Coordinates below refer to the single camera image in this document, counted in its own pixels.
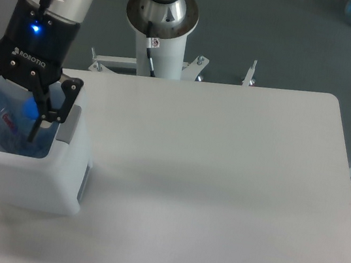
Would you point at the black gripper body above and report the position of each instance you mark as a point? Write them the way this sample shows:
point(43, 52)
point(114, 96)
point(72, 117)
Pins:
point(32, 51)

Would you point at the white pedestal base frame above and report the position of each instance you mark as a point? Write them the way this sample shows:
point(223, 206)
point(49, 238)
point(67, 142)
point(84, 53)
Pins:
point(113, 64)

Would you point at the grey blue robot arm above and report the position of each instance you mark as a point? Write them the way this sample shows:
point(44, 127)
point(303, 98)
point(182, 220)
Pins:
point(165, 19)

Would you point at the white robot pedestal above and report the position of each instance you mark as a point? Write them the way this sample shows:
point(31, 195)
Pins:
point(167, 56)

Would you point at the blue label plastic bottle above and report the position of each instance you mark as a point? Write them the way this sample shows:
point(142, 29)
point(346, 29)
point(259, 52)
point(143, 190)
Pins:
point(26, 120)

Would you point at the white trash can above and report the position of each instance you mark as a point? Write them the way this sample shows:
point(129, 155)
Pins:
point(52, 184)

